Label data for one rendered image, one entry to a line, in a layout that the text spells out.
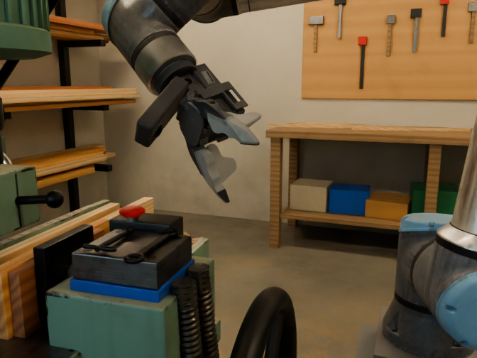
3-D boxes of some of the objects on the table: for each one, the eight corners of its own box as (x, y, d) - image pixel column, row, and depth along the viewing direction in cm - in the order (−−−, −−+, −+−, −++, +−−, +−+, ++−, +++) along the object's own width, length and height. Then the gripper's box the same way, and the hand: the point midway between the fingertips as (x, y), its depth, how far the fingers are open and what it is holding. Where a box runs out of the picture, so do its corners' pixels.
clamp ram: (97, 334, 50) (92, 254, 48) (39, 324, 52) (32, 247, 50) (139, 298, 58) (136, 229, 56) (87, 290, 60) (83, 223, 58)
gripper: (215, 20, 68) (299, 117, 62) (189, 110, 84) (254, 194, 77) (165, 33, 63) (250, 138, 57) (147, 125, 79) (213, 216, 73)
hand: (238, 179), depth 66 cm, fingers open, 14 cm apart
